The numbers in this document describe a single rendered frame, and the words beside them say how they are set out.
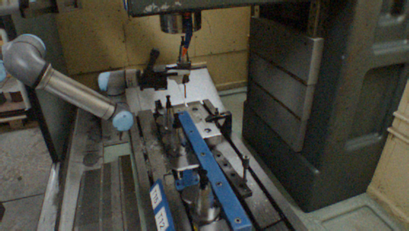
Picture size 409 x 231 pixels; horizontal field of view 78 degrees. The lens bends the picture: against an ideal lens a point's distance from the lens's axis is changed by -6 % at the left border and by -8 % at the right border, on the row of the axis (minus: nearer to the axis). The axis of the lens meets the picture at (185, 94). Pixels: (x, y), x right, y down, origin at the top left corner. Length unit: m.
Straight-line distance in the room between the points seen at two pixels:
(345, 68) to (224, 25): 1.36
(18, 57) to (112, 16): 1.17
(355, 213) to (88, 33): 1.94
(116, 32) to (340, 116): 1.55
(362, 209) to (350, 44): 0.88
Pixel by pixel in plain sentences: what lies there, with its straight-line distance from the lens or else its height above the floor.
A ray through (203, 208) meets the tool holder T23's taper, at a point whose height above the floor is 1.25.
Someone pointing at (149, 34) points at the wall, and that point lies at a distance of 2.07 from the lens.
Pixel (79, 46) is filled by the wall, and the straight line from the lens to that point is 2.08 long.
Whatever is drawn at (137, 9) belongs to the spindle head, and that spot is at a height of 1.59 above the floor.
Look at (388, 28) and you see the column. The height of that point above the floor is 1.45.
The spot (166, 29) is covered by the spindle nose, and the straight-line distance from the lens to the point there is 0.99.
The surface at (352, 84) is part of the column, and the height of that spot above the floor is 1.27.
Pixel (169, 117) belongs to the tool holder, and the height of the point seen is 1.26.
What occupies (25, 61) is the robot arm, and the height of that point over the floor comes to 1.44.
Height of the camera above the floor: 1.68
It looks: 27 degrees down
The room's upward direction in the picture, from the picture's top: 3 degrees counter-clockwise
